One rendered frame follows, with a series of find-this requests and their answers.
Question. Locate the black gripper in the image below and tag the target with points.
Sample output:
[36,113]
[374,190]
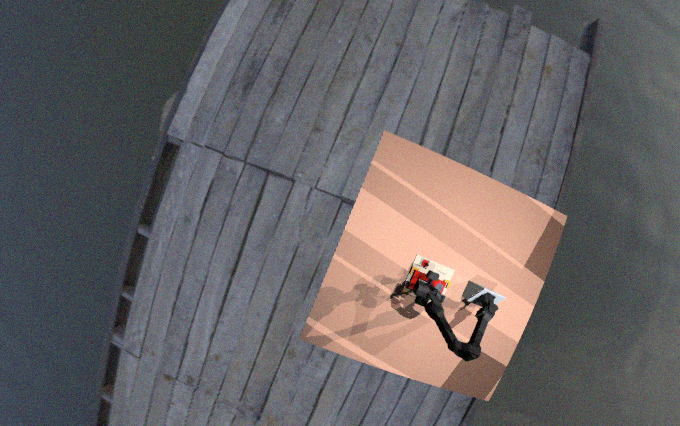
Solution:
[431,276]

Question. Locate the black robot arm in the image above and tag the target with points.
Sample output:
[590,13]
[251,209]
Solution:
[466,351]

